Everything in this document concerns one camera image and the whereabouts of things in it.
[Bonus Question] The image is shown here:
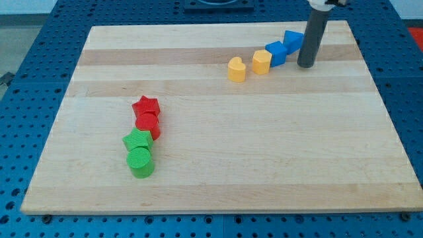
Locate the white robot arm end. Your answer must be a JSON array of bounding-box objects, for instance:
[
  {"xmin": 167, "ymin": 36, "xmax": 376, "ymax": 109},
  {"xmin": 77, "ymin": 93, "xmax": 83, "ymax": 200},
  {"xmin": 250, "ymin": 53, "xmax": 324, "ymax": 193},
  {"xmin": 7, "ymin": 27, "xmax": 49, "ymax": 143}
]
[{"xmin": 307, "ymin": 0, "xmax": 348, "ymax": 11}]

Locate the wooden board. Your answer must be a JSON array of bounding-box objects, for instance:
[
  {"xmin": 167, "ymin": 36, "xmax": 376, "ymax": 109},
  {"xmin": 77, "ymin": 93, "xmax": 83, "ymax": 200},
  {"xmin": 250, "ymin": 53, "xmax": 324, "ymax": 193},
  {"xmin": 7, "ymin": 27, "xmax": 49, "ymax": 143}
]
[{"xmin": 20, "ymin": 20, "xmax": 422, "ymax": 215}]

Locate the yellow heart block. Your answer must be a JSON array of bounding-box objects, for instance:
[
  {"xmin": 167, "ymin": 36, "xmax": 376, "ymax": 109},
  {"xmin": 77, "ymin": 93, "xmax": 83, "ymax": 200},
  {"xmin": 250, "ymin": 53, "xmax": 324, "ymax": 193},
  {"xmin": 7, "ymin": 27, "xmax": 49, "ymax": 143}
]
[{"xmin": 227, "ymin": 56, "xmax": 246, "ymax": 83}]

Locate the red cylinder block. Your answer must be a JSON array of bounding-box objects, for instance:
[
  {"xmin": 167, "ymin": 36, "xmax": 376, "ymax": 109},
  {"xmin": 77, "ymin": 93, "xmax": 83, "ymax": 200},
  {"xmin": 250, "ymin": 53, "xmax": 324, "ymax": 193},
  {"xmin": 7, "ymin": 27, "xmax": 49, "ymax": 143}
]
[{"xmin": 135, "ymin": 113, "xmax": 161, "ymax": 140}]

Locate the red star block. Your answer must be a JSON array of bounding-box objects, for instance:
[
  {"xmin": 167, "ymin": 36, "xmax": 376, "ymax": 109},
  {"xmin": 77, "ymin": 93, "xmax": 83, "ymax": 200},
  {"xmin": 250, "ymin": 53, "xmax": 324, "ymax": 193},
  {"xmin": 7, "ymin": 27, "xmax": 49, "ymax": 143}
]
[{"xmin": 132, "ymin": 95, "xmax": 161, "ymax": 117}]

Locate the green star block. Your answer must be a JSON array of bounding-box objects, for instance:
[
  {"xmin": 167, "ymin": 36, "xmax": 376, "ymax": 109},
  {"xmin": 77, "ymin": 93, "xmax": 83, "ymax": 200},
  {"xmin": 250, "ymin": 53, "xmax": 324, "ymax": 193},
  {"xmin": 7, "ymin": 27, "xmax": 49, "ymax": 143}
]
[{"xmin": 122, "ymin": 128, "xmax": 153, "ymax": 151}]

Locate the yellow hexagon block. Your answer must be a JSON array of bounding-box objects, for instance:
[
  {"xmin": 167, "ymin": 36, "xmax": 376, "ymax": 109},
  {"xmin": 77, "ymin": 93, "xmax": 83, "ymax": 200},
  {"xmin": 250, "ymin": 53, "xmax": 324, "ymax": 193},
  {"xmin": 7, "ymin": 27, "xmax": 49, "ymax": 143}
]
[{"xmin": 252, "ymin": 50, "xmax": 272, "ymax": 75}]

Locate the green cylinder block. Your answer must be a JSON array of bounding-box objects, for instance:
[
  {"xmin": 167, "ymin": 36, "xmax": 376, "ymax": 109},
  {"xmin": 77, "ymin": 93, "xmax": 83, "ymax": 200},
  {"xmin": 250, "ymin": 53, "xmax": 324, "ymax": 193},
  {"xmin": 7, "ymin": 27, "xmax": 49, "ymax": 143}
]
[{"xmin": 126, "ymin": 147, "xmax": 155, "ymax": 179}]

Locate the blue cube block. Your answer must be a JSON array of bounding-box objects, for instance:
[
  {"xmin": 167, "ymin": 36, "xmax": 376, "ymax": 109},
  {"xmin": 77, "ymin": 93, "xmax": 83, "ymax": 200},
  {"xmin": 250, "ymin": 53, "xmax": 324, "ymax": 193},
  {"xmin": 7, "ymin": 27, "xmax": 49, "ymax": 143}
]
[{"xmin": 265, "ymin": 41, "xmax": 288, "ymax": 67}]

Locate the blue angled block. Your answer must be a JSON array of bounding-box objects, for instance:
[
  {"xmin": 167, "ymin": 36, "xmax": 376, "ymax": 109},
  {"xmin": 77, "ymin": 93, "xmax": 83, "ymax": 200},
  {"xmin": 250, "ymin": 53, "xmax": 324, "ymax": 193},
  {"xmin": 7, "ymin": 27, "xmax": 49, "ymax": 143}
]
[{"xmin": 282, "ymin": 30, "xmax": 304, "ymax": 55}]

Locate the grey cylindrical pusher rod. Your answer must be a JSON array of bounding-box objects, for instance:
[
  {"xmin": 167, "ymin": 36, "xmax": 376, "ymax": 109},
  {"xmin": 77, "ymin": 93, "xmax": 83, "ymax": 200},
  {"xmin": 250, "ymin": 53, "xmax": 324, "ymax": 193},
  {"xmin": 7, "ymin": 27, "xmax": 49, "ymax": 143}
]
[{"xmin": 297, "ymin": 9, "xmax": 330, "ymax": 68}]

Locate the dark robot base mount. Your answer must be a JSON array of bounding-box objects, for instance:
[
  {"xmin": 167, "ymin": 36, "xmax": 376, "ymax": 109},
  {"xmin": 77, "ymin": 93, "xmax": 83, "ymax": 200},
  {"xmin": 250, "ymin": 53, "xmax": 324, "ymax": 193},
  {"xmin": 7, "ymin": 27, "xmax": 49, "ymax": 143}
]
[{"xmin": 182, "ymin": 0, "xmax": 254, "ymax": 13}]

